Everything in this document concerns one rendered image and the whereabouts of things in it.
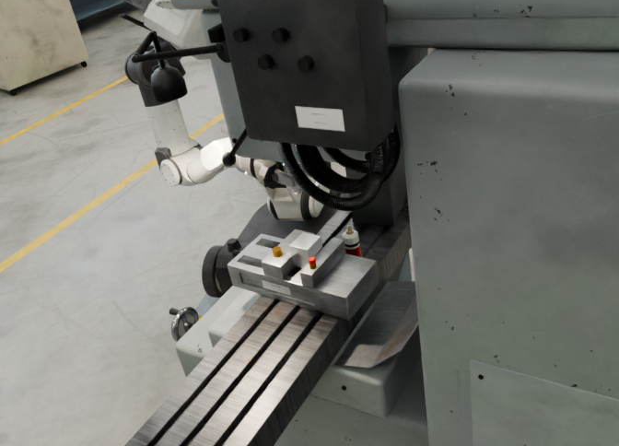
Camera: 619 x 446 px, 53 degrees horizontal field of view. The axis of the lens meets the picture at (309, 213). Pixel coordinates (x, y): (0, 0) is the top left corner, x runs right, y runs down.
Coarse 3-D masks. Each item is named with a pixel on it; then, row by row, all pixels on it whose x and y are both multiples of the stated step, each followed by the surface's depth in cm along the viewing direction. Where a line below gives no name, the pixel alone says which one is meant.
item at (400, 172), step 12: (396, 168) 172; (396, 180) 173; (384, 192) 168; (396, 192) 174; (372, 204) 172; (384, 204) 170; (396, 204) 174; (360, 216) 175; (372, 216) 174; (384, 216) 172; (396, 216) 175
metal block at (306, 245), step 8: (304, 232) 151; (296, 240) 149; (304, 240) 148; (312, 240) 148; (320, 240) 149; (296, 248) 147; (304, 248) 146; (312, 248) 147; (320, 248) 149; (296, 256) 148; (304, 256) 147; (312, 256) 147; (296, 264) 150; (304, 264) 148
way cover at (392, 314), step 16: (400, 288) 160; (384, 304) 156; (400, 304) 154; (416, 304) 147; (368, 320) 153; (384, 320) 150; (400, 320) 148; (416, 320) 136; (368, 336) 147; (384, 336) 144; (400, 336) 137; (352, 352) 144; (368, 352) 141; (384, 352) 137; (368, 368) 137
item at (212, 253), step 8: (216, 248) 237; (208, 256) 234; (216, 256) 234; (208, 264) 232; (208, 272) 232; (216, 272) 238; (208, 280) 232; (216, 280) 234; (208, 288) 234; (216, 288) 235; (216, 296) 237
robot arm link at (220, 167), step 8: (216, 144) 151; (224, 144) 151; (208, 152) 154; (216, 152) 151; (224, 152) 150; (208, 160) 155; (216, 160) 152; (208, 168) 156; (216, 168) 154; (224, 168) 162
